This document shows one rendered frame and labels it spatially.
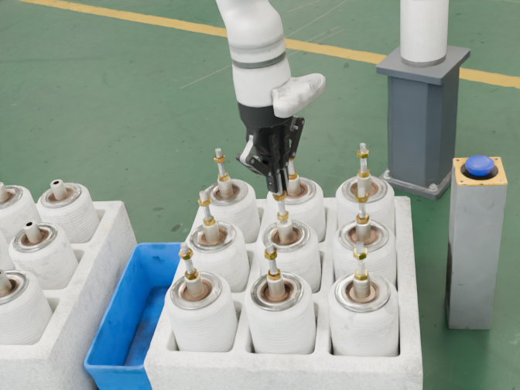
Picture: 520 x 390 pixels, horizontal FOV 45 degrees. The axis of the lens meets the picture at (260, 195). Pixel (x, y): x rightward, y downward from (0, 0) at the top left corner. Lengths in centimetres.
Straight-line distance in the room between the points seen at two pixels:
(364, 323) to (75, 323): 48
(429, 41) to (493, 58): 78
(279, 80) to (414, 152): 66
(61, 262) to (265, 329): 40
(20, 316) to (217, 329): 31
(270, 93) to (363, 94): 110
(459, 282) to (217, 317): 42
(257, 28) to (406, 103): 64
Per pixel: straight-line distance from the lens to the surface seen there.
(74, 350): 109
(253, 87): 80
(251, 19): 78
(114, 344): 115
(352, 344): 89
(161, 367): 94
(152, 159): 172
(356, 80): 197
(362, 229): 94
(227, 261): 98
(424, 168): 142
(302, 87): 79
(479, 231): 102
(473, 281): 109
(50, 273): 112
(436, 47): 132
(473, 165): 98
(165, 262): 126
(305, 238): 96
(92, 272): 114
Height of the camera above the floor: 88
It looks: 36 degrees down
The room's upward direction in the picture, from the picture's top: 10 degrees counter-clockwise
